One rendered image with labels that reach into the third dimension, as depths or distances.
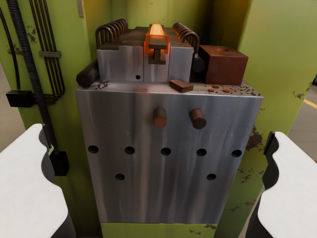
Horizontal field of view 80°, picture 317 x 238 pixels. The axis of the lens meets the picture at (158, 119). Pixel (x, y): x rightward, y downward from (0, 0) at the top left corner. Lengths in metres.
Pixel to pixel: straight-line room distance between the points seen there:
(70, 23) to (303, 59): 0.65
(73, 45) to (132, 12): 0.37
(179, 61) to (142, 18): 0.49
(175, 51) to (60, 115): 0.45
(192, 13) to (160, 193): 0.70
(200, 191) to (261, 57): 0.42
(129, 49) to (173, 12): 0.50
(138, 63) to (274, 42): 0.39
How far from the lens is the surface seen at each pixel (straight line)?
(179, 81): 0.41
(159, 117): 0.36
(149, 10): 0.89
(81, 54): 0.60
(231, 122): 0.44
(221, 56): 0.44
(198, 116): 0.38
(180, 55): 0.42
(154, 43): 0.32
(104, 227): 0.73
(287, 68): 0.69
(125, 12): 0.90
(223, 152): 0.49
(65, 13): 0.60
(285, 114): 0.77
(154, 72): 0.43
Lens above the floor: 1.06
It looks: 31 degrees down
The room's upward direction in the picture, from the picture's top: 3 degrees clockwise
